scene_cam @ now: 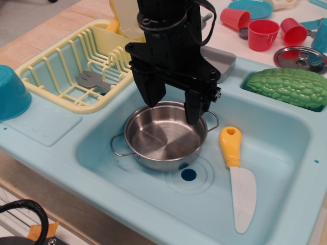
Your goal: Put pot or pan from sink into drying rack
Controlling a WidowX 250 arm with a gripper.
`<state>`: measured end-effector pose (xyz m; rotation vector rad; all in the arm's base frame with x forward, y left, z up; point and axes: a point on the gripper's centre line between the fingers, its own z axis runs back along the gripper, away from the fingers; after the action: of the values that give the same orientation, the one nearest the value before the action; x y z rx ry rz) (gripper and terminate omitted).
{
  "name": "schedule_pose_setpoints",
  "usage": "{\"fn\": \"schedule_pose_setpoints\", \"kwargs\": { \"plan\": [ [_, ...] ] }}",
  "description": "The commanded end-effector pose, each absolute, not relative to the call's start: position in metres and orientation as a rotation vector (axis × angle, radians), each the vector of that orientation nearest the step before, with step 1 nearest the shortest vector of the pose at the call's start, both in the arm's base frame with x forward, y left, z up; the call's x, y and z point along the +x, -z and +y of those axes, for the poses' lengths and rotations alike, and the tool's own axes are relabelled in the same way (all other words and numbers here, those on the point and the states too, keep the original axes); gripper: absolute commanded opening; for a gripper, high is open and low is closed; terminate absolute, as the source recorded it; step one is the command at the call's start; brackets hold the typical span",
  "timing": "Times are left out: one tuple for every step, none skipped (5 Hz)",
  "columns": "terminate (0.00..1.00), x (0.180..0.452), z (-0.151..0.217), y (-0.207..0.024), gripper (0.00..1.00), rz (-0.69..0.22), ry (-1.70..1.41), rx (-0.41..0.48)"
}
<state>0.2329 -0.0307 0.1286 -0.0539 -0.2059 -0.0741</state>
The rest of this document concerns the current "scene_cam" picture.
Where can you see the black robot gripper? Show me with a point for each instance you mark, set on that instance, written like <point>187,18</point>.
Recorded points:
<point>174,58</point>

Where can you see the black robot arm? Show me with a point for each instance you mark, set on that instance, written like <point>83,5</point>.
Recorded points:
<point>168,16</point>

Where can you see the small stainless steel pot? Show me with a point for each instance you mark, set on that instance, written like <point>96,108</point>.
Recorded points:
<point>161,138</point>

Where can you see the yellow drying rack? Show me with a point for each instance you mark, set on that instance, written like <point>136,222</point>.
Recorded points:
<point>52,73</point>

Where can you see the yellow utensil in rack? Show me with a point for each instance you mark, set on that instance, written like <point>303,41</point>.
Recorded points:
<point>115,24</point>

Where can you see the cream plastic plate in rack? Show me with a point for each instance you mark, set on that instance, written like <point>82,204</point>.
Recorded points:
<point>127,11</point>

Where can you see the light blue toy sink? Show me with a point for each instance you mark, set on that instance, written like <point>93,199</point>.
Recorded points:
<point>64,161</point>

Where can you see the steel pot lid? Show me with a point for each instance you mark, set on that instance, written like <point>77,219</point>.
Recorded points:
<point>301,57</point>

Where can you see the grey toy faucet base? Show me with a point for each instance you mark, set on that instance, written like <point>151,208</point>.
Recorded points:
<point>223,61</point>

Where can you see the grey toy fork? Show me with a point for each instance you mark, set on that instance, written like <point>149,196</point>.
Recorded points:
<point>89,79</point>

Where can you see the red plastic cup lying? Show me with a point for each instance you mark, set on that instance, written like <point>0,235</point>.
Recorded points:
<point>235,19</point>

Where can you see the red plastic cup upright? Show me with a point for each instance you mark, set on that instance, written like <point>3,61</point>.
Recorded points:
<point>261,34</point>

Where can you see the teal plastic plate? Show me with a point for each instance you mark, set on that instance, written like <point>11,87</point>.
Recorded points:
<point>257,9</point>

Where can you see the green toy bitter melon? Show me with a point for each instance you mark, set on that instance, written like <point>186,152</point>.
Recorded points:
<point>298,87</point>

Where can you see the red plastic cup tilted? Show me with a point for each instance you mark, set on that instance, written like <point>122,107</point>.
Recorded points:
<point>293,33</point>

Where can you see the cream toy object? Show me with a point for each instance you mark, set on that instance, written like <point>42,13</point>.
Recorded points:
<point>283,4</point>

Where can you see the teal plastic cup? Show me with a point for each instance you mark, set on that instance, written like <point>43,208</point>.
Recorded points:
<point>319,42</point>

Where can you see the blue plastic bowl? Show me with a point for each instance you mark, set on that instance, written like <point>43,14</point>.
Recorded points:
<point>15,98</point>

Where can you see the orange tape piece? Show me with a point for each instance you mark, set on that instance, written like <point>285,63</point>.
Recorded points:
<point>35,231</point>

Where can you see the yellow handled toy knife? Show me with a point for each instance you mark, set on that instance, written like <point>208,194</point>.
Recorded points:
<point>243,182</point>

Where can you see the teal toy utensil handle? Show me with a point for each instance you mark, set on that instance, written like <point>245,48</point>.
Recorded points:
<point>312,25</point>

